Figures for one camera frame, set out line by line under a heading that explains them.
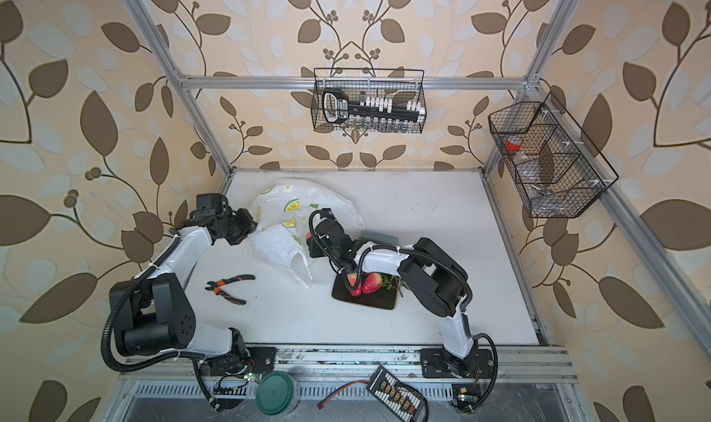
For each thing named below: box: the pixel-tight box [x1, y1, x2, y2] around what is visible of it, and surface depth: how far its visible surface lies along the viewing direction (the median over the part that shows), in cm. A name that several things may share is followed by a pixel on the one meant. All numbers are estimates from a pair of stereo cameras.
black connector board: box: [365, 364, 426, 422], surface depth 70 cm
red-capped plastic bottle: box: [504, 136, 524, 153], surface depth 90 cm
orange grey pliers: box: [204, 273, 256, 306], surface depth 90 cm
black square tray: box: [331, 273, 398, 311], surface depth 87 cm
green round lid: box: [255, 371, 295, 416], surface depth 63 cm
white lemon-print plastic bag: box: [250, 177, 366, 288], surface depth 98 cm
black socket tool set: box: [322, 88, 426, 125], surface depth 86 cm
